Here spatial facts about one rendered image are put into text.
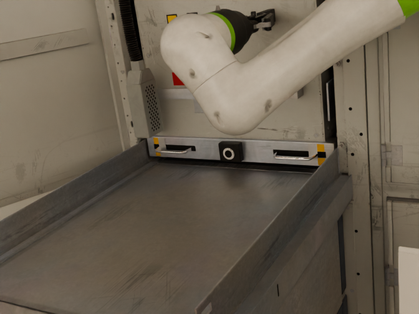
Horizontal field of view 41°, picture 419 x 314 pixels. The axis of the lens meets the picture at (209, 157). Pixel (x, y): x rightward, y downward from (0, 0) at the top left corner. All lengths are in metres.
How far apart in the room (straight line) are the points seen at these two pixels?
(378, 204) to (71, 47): 0.88
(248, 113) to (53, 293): 0.47
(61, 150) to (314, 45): 0.86
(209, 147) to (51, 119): 0.43
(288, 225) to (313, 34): 0.36
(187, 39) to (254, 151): 0.55
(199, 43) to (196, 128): 0.58
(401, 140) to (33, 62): 0.92
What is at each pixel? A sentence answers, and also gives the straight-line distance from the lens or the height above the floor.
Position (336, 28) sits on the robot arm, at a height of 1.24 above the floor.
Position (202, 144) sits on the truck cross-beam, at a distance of 1.52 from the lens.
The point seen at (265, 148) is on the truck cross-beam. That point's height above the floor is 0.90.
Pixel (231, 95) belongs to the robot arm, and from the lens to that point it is 0.95.
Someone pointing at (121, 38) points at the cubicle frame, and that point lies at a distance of 1.58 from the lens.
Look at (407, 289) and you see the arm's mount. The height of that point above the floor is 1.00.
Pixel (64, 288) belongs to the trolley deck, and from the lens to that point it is 1.07.
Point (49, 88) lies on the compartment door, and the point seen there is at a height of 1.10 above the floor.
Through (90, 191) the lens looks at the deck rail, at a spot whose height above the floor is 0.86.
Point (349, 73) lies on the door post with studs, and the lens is 1.31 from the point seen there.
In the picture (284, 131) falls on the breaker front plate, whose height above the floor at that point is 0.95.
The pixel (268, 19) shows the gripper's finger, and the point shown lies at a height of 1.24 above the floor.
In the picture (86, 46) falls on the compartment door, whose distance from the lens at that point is 1.59.
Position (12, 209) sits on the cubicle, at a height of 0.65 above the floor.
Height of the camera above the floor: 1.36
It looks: 19 degrees down
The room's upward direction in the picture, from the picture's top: 8 degrees counter-clockwise
